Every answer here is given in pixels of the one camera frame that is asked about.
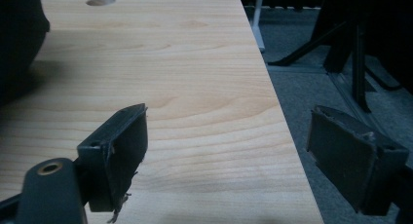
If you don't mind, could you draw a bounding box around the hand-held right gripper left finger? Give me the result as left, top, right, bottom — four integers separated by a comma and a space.
76, 102, 149, 224

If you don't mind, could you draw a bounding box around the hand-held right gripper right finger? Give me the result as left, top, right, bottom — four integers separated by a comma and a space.
306, 104, 410, 216

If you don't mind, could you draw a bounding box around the black metal stand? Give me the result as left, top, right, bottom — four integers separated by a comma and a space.
268, 0, 413, 114

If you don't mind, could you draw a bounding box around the dark cloth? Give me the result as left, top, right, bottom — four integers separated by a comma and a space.
0, 0, 52, 105

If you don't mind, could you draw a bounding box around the white table leg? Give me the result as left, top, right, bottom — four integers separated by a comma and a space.
236, 0, 266, 54

